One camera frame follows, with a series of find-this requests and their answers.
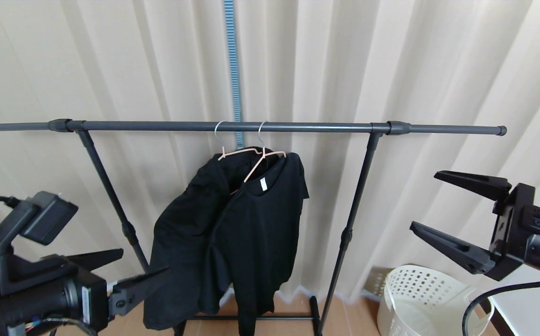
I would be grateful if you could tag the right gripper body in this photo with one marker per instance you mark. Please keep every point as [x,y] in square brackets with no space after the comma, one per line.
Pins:
[536,238]

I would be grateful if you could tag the black garment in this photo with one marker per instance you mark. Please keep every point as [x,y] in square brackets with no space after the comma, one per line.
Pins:
[260,233]

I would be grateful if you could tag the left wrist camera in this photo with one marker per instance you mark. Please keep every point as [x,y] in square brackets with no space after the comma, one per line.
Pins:
[46,217]

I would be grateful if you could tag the black shorts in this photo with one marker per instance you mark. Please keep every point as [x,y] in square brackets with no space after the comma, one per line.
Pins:
[181,242]

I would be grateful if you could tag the pink clothes hanger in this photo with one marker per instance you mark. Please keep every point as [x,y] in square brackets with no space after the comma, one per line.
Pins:
[260,161]
[237,151]

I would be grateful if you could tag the white laundry basket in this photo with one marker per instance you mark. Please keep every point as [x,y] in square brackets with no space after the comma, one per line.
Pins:
[438,308]

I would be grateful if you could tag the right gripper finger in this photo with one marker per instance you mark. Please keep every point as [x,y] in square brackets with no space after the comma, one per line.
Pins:
[456,249]
[480,186]

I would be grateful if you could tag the beige curtain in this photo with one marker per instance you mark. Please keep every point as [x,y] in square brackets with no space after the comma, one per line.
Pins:
[111,56]

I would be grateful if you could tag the black clothes rack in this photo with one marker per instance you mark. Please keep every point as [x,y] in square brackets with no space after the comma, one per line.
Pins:
[321,127]

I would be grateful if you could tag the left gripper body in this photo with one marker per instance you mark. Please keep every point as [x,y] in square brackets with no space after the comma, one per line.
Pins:
[41,305]

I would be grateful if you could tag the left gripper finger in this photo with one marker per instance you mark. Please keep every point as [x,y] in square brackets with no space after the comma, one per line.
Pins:
[97,259]
[134,289]

